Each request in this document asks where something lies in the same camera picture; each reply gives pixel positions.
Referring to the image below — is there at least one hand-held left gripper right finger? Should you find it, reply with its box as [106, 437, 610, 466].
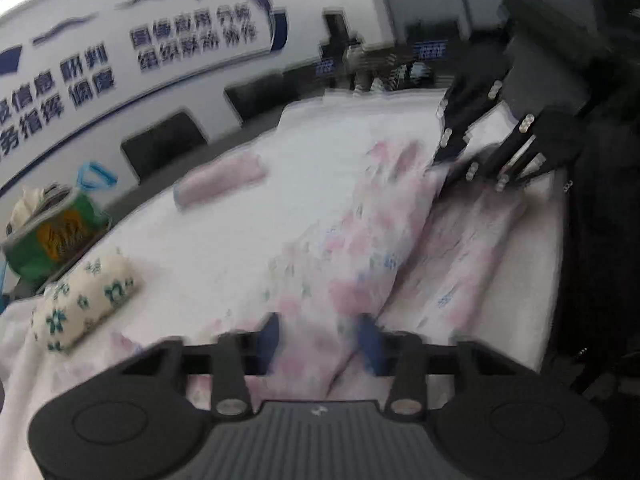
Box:
[354, 313, 542, 419]

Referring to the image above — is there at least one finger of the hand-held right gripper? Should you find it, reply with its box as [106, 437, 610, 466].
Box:
[464, 109, 585, 194]
[432, 77, 512, 167]

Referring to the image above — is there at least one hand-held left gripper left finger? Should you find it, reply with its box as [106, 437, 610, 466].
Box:
[102, 312, 282, 419]

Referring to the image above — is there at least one pink floral garment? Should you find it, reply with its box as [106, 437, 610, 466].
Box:
[190, 139, 531, 411]

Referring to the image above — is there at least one white sheet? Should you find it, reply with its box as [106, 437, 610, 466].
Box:
[0, 88, 571, 480]

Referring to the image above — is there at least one rolled pink cloth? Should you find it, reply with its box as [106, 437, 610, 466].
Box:
[173, 153, 267, 211]

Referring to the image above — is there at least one rolled cream green-print cloth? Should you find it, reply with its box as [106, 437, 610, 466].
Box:
[31, 247, 139, 354]

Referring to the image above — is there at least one black chair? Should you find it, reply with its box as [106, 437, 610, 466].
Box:
[223, 73, 291, 128]
[120, 108, 210, 184]

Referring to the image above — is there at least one green bag with blue handles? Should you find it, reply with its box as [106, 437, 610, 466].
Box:
[0, 161, 119, 291]

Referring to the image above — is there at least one blue lettered wall sign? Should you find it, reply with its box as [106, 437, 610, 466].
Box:
[0, 0, 291, 161]

